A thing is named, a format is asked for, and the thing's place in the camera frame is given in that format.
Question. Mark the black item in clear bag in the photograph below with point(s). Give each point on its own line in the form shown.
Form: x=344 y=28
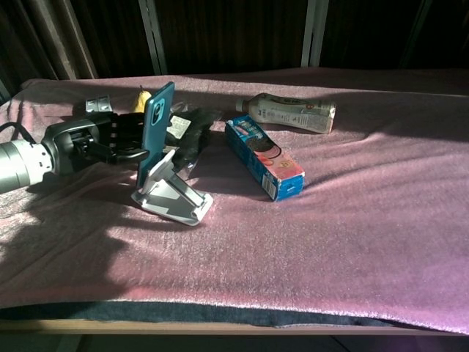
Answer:
x=190 y=137

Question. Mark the yellow pear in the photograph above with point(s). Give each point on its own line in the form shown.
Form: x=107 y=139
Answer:
x=141 y=102

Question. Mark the white drink bottle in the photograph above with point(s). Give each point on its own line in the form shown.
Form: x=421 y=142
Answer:
x=289 y=111

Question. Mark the white folding phone stand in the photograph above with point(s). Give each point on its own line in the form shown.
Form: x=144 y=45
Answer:
x=174 y=194

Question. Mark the blue cookie box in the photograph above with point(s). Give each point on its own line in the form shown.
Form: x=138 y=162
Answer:
x=262 y=155

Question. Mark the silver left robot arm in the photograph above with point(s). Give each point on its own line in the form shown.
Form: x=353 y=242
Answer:
x=22 y=163

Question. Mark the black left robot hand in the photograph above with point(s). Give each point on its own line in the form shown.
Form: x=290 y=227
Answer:
x=95 y=137

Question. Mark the blue smartphone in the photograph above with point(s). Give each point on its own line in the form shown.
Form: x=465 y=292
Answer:
x=155 y=128

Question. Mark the grey rectangular metal block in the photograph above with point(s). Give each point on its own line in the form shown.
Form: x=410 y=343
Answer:
x=98 y=104

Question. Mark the dark grey under cloth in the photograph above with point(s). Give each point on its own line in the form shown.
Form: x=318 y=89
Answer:
x=183 y=313

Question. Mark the pink fleece blanket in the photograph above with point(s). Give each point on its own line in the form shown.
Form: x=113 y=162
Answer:
x=256 y=238

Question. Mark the white frame post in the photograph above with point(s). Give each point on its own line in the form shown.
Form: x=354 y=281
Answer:
x=313 y=33
x=153 y=34

